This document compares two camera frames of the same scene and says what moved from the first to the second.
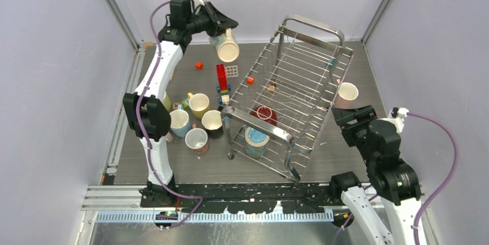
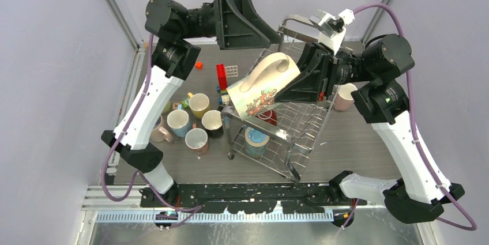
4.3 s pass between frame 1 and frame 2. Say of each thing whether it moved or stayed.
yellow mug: stayed
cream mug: moved
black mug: stayed
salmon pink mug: stayed
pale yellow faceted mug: stayed
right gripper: moved
